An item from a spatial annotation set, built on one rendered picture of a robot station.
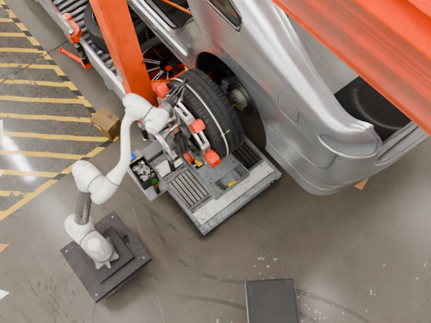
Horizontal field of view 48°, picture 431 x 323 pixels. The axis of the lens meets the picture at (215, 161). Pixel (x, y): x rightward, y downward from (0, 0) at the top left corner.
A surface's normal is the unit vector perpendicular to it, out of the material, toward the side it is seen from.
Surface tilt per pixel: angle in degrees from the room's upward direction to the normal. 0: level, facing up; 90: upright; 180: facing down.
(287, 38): 23
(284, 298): 0
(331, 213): 0
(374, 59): 0
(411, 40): 90
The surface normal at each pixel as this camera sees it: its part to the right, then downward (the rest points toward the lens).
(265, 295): -0.06, -0.45
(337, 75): 0.15, -0.19
